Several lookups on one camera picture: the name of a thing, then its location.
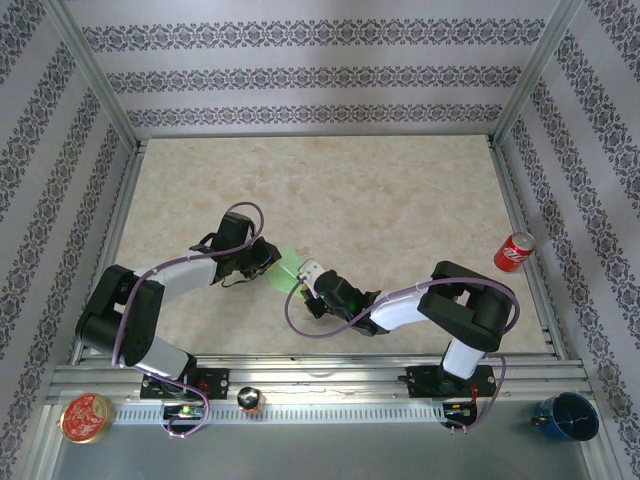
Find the green cloth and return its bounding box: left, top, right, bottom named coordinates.
left=266, top=243, right=310, bottom=297

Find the grey metal shelf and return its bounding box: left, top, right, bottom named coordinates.
left=37, top=403, right=604, bottom=480

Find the red soda can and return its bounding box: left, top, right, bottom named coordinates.
left=493, top=231, right=536, bottom=274

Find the round red gold tin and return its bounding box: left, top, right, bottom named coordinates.
left=55, top=393, right=117, bottom=445

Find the blue enamel mug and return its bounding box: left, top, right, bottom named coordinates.
left=530, top=392, right=600, bottom=442

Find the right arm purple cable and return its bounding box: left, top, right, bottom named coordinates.
left=284, top=277, right=518, bottom=435

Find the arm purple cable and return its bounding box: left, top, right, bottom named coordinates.
left=112, top=201, right=266, bottom=441
left=284, top=277, right=518, bottom=435

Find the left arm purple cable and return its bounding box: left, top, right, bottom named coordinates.
left=112, top=201, right=266, bottom=441

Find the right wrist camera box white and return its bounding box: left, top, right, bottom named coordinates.
left=297, top=257, right=324, bottom=295

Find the wide aluminium base rail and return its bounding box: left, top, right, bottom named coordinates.
left=47, top=355, right=594, bottom=405

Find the grey slotted cable duct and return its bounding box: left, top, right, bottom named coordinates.
left=112, top=402, right=447, bottom=423

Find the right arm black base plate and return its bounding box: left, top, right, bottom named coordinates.
left=407, top=364, right=497, bottom=400

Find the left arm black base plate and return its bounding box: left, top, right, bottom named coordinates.
left=139, top=368, right=230, bottom=401

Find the aluminium corner post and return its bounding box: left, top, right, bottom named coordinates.
left=41, top=0, right=142, bottom=151
left=491, top=0, right=585, bottom=149

